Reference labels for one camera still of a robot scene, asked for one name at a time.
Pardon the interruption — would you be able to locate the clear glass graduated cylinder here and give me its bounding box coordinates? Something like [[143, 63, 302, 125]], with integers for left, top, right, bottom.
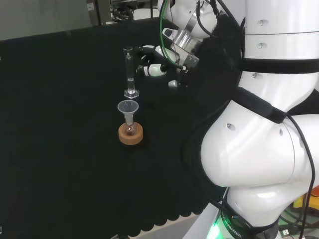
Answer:
[[123, 46, 141, 99]]

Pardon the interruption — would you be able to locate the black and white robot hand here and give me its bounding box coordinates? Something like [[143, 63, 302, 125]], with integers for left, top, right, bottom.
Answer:
[[136, 44, 200, 89]]

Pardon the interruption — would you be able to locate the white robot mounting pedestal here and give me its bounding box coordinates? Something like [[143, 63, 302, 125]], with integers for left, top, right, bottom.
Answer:
[[183, 201, 225, 239]]

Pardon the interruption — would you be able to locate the clear round-bottom flask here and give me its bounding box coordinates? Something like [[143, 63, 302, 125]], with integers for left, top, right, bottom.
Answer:
[[124, 119, 138, 136]]

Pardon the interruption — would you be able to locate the black bench cloth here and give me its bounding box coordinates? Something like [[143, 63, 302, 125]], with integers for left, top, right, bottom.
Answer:
[[0, 17, 250, 237]]

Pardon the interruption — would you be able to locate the green cable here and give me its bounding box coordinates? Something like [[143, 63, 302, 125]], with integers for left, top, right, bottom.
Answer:
[[159, 0, 184, 67]]

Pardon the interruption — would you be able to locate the black cable bundle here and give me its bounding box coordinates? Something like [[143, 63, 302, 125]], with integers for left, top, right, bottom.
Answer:
[[110, 4, 136, 22]]

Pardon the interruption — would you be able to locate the brown cork ring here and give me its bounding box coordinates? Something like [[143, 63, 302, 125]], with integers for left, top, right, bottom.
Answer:
[[118, 122, 145, 145]]

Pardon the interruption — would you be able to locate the clear plastic funnel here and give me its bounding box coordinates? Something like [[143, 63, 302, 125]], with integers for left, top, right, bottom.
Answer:
[[117, 100, 140, 124]]

